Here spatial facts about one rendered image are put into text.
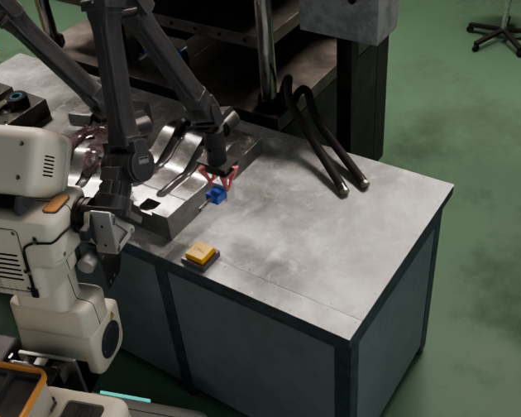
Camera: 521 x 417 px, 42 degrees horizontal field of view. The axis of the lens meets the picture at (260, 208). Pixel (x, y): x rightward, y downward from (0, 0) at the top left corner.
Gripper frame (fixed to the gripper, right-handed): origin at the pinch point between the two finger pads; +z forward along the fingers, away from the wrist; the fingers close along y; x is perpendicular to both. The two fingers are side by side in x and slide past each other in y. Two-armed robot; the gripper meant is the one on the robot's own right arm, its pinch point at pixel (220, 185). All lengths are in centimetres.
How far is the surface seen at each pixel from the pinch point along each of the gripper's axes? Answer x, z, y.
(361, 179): -35.2, 11.6, -27.5
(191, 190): -0.3, 6.3, 11.9
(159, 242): 15.9, 15.2, 13.0
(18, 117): -6, 7, 96
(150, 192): 6.7, 5.9, 22.0
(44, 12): -61, -3, 139
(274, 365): 14, 50, -24
